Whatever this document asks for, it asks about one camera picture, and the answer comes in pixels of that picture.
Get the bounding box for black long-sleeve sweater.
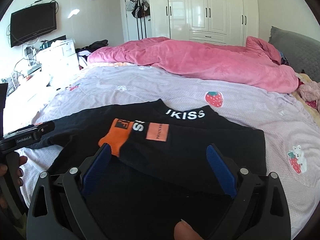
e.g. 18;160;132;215
33;100;266;239

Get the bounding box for dark clothes pile on chair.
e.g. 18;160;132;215
75;40;108;56

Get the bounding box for left hand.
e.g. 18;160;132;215
1;152;28;213

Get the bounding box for right hand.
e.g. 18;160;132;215
174;220;203;240

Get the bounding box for lilac printed bed sheet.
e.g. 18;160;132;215
16;66;319;237

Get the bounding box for white drawer cabinet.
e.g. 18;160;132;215
36;38;80;79

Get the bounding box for pink fleece duvet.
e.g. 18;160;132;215
88;36;298;93

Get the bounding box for fuzzy light pink garment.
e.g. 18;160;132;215
298;81;320;102

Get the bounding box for yellow blanket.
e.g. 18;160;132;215
292;73;320;126

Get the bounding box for grey quilted headboard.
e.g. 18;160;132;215
269;26;320;82

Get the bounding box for white wardrobe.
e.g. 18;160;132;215
147;0;259;46

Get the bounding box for bags hanging on door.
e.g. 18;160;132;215
125;0;151;18

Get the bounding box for black wall television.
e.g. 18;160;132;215
10;1;57;48

